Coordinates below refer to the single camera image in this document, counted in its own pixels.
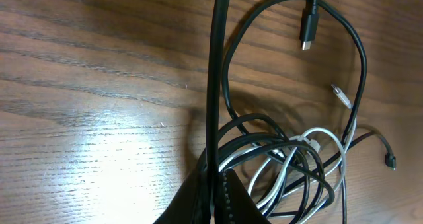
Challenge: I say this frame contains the white USB cable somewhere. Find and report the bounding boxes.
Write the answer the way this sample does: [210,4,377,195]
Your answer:
[217,83,358,224]

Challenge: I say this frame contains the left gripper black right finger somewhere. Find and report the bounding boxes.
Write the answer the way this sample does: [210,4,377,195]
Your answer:
[214,169,270,224]

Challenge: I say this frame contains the black USB cable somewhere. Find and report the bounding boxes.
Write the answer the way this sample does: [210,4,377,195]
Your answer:
[204,0,368,224]
[264,0,397,224]

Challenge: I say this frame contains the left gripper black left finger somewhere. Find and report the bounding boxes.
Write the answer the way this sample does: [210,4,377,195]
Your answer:
[154,151,211,224]

